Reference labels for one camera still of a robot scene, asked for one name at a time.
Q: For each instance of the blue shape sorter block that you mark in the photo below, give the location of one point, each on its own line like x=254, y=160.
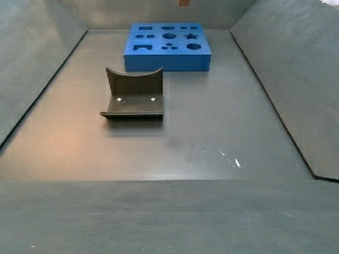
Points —
x=174, y=46

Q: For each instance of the dark grey curved holder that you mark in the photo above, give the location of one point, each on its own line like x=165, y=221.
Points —
x=137, y=95

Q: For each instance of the brown arch object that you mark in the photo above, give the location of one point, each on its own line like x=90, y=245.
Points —
x=183, y=3

